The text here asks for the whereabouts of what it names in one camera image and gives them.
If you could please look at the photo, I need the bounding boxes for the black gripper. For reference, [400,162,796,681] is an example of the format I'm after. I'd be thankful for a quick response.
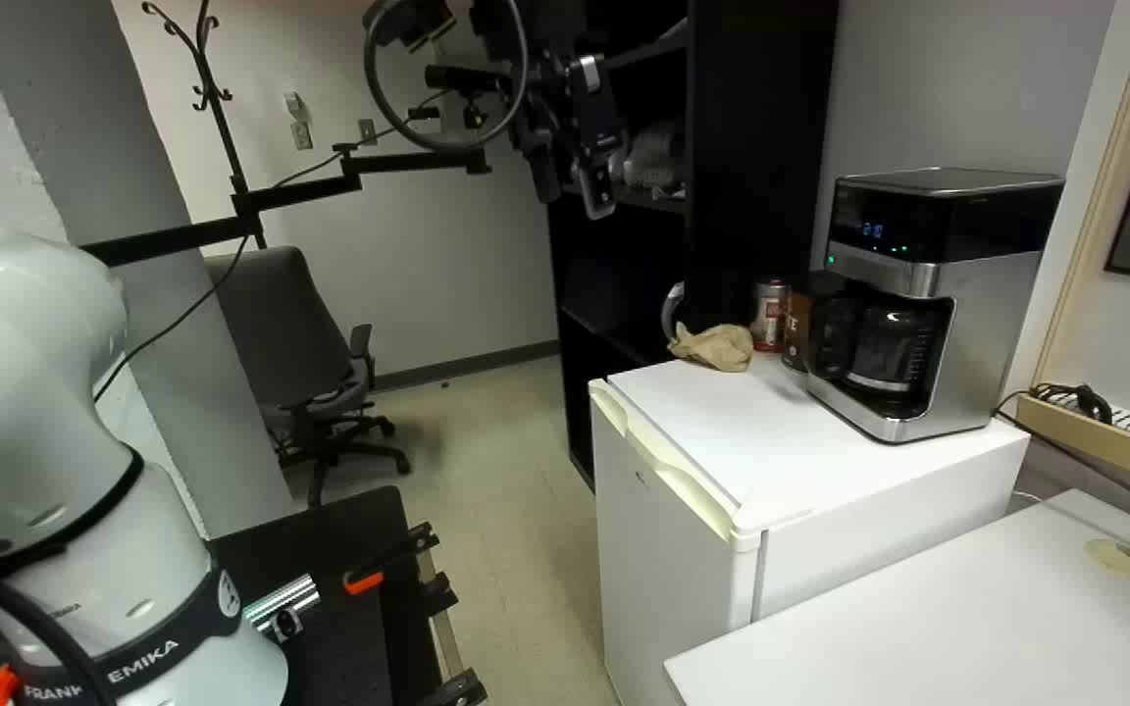
[527,50,626,225]

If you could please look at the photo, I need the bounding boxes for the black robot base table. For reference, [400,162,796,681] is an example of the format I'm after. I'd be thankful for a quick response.
[0,484,453,706]

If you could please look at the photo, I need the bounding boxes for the glass coffee carafe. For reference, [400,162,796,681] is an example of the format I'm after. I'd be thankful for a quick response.
[804,279,948,403]

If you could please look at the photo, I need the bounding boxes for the steel black coffee maker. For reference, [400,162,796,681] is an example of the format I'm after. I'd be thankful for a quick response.
[792,165,1068,447]

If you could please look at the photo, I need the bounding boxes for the clear plastic bag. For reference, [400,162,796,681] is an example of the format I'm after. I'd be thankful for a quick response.
[616,123,693,209]

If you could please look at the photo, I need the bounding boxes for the black bookshelf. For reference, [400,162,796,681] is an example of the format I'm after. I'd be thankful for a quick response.
[542,0,842,489]

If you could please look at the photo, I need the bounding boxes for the brown jar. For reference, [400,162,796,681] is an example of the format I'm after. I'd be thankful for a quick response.
[748,275,792,353]

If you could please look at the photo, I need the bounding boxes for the white mini fridge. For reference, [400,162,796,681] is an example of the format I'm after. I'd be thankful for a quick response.
[586,353,1030,706]

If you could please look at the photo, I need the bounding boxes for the grey office chair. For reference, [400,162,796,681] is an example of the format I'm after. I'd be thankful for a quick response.
[202,245,417,509]

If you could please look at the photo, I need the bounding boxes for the black coat rack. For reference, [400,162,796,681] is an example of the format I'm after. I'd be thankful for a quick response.
[137,0,268,247]

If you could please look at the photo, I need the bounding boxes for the silver metal block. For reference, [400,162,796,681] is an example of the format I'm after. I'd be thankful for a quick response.
[242,573,325,641]

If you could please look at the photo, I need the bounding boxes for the beige tape piece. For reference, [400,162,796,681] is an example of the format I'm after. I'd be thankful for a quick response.
[1088,539,1130,579]

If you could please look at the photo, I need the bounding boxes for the black mounted camera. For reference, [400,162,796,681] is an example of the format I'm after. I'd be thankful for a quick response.
[418,55,516,132]

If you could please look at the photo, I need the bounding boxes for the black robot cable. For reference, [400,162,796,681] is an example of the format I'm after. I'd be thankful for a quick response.
[362,0,532,156]

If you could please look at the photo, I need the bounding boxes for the white wall outlet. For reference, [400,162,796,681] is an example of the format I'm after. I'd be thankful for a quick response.
[282,89,319,153]

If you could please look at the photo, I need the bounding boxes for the orange handled black clamp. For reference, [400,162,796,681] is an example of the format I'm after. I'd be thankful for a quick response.
[336,523,442,603]

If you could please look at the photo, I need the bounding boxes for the black plug cable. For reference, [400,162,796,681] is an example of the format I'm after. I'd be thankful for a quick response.
[1034,381,1118,429]

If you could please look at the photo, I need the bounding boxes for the wooden wall tray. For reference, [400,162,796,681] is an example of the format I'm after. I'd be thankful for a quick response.
[1011,386,1130,504]

